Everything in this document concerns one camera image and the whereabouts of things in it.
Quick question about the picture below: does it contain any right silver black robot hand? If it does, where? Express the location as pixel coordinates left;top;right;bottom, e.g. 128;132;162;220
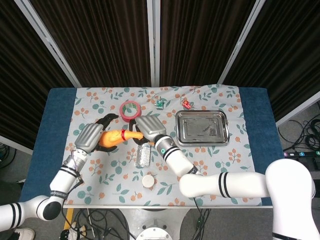
128;115;168;146

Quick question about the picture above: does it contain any black power strip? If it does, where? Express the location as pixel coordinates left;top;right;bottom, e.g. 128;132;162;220
283;150;320;159

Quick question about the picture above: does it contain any dark partition panel white frame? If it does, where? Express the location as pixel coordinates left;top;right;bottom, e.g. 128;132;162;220
0;0;82;156
152;0;266;87
217;0;320;127
13;0;157;88

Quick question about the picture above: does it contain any black cable tangle under table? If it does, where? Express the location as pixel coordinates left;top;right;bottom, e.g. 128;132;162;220
59;208;137;240

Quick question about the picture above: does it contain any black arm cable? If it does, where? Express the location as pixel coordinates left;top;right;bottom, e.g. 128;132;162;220
191;196;211;240

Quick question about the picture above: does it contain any grey robot pedestal base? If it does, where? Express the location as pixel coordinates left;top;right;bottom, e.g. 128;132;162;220
119;207;192;240

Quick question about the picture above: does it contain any red binder clip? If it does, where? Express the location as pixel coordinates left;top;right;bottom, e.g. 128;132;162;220
180;98;193;110

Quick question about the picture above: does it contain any floral leaf fruit tablecloth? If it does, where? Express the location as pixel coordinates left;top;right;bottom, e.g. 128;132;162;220
63;83;263;207

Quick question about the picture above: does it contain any small white lidded jar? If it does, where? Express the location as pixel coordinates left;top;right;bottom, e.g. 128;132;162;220
141;173;156;189

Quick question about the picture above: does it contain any clear plastic water bottle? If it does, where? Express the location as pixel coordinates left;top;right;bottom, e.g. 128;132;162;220
134;144;153;169

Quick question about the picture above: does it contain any blue table cover cloth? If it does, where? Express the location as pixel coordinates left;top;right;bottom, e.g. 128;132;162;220
19;86;285;203

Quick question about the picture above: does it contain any white sneaker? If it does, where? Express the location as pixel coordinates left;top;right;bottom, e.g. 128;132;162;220
9;226;36;240

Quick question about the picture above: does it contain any rectangular stainless steel tray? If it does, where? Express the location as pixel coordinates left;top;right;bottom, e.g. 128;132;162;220
174;109;231;147

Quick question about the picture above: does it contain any black floor cable bundle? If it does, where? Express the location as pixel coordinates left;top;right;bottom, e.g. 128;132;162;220
276;118;320;152

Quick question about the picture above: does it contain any orange rubber toy chicken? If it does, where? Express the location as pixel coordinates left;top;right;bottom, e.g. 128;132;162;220
98;128;156;149

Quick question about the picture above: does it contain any red tape roll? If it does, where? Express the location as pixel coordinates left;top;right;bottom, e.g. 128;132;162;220
119;100;142;123

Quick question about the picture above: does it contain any small green toy car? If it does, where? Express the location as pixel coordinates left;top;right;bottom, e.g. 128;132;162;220
155;95;165;111

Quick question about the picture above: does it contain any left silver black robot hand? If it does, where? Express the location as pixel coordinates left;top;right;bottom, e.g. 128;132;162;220
74;113;120;154

